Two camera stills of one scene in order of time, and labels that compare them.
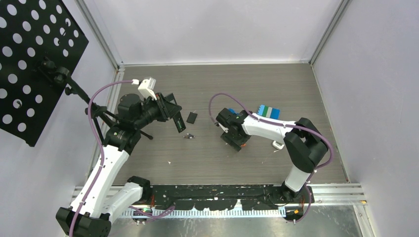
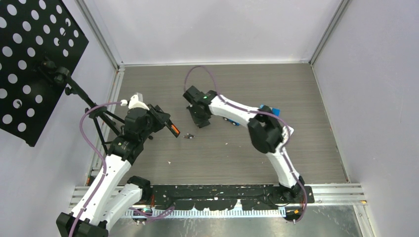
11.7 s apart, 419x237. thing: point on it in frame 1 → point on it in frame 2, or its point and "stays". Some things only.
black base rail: [227, 197] stays
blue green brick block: [269, 112] stays
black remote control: [179, 122] → [172, 128]
